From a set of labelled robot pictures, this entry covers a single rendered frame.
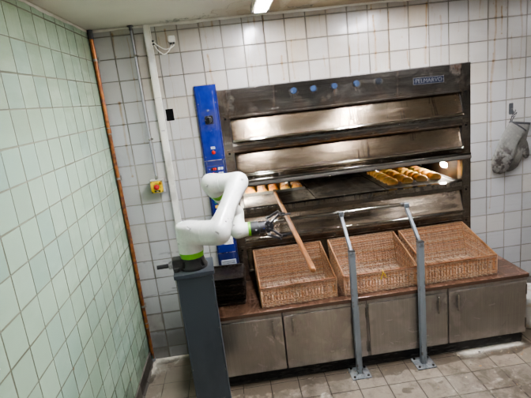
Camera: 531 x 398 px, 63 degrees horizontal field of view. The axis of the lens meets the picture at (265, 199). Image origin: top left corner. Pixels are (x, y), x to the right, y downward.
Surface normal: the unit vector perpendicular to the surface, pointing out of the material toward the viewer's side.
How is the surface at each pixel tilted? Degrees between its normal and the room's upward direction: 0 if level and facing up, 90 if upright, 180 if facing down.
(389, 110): 70
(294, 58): 90
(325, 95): 90
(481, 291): 92
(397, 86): 92
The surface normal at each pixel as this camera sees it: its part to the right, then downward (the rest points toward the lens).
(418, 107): 0.04, -0.13
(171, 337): 0.09, 0.22
